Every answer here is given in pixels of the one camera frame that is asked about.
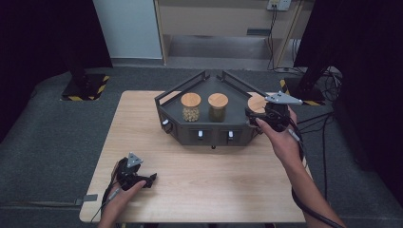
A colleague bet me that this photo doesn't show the tangle of black cables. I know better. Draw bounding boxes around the tangle of black cables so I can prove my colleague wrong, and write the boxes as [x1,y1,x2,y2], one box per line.
[319,66,344,103]

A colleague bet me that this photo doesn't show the person's left hand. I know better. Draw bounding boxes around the person's left hand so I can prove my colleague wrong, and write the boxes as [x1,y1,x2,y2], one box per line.
[98,162,146,224]

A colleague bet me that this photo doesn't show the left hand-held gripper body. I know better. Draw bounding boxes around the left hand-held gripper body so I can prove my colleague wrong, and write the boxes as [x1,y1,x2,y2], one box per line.
[114,152,145,192]

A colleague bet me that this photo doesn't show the left hand-held gripper cable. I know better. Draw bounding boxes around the left hand-held gripper cable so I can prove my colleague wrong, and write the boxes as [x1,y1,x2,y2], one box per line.
[88,180,121,224]

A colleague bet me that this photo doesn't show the white wall socket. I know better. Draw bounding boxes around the white wall socket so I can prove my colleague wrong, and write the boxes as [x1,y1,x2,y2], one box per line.
[266,0,292,11]

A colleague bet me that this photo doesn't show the glass jar with brown contents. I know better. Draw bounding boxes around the glass jar with brown contents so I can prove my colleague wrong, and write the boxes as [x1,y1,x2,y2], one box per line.
[247,95,269,115]

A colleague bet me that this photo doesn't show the person's right hand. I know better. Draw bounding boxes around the person's right hand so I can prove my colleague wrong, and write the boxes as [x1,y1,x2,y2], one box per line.
[255,107,303,165]

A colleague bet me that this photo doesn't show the white panel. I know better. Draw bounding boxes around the white panel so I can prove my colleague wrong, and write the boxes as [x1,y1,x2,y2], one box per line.
[94,0,163,60]

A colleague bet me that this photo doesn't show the glass jar with green contents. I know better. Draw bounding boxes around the glass jar with green contents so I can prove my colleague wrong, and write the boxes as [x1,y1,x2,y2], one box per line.
[207,92,229,124]

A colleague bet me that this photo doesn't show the glass jar with pale beans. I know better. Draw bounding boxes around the glass jar with pale beans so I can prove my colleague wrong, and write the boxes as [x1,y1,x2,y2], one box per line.
[180,92,202,124]

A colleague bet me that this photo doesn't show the black stand with striped base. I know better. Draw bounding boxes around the black stand with striped base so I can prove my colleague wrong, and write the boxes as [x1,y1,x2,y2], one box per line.
[278,60,327,106]
[60,53,110,103]

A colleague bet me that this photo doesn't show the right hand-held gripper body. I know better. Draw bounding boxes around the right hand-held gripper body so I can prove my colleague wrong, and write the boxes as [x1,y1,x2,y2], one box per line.
[260,90,303,133]

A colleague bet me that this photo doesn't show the grey table bracket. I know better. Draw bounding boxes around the grey table bracket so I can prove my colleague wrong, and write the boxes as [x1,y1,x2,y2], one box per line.
[74,194,99,206]

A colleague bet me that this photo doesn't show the black cables from wall socket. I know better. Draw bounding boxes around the black cables from wall socket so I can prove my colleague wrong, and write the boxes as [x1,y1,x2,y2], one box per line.
[266,6,306,75]

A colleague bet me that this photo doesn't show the black corner shelf rack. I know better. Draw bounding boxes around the black corner shelf rack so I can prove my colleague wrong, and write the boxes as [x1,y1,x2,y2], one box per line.
[154,69,277,150]

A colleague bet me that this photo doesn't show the black curtain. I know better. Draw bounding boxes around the black curtain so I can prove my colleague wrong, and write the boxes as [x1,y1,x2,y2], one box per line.
[294,0,403,199]
[0,0,114,143]

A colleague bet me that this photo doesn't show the black floor cable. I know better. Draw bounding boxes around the black floor cable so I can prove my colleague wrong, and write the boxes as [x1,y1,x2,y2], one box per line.
[296,110,336,203]

